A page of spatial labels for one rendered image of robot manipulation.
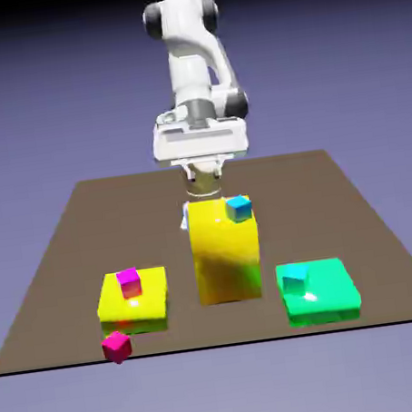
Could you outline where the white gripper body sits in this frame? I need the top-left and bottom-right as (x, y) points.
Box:
(149, 111), (253, 172)

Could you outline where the small blue cube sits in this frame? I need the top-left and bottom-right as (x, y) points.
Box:
(224, 193), (256, 225)

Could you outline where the small magenta cube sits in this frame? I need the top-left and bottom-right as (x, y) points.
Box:
(114, 266), (145, 301)

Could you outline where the small cyan cube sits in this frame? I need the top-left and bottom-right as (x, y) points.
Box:
(279, 261), (313, 299)

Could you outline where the small crimson cube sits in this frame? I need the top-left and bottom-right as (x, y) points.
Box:
(99, 328), (135, 368)

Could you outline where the large tall yellow box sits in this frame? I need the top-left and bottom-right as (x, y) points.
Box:
(183, 192), (268, 308)

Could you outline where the large flat yellow box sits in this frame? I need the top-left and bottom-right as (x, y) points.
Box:
(92, 264), (174, 340)

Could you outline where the large green box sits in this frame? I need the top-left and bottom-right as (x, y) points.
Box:
(274, 254), (366, 330)

